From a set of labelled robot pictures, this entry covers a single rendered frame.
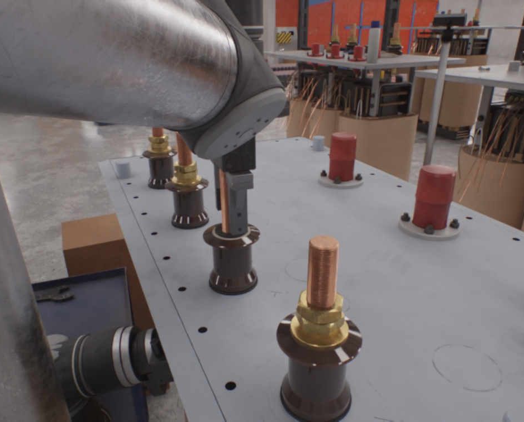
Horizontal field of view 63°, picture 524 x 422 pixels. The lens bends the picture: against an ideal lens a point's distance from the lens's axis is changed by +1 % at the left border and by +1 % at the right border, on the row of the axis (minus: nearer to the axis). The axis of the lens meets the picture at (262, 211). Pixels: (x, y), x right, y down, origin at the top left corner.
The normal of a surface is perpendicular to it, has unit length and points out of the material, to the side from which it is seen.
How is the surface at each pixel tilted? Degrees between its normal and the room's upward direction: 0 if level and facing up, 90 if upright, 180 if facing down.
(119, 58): 117
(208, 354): 0
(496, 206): 90
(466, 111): 90
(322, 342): 0
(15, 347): 82
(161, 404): 0
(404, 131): 90
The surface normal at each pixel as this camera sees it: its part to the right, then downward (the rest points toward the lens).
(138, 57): 0.87, 0.46
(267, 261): 0.00, -0.91
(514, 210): -0.01, 0.40
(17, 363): 0.74, 0.14
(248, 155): 0.31, 0.38
